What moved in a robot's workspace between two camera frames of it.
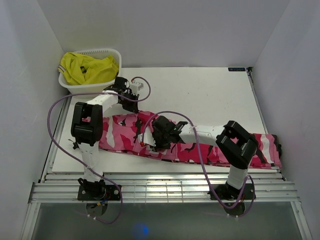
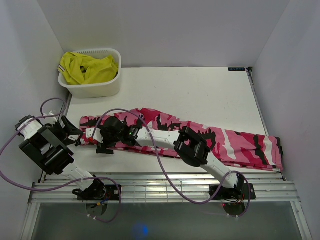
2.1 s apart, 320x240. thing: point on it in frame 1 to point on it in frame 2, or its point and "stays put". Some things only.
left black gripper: (133, 107) to (69, 129)
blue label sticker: (236, 69) stays put
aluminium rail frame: (159, 187) stays put
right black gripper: (156, 136) to (103, 147)
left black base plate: (99, 192) stays put
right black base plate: (227, 192) stays put
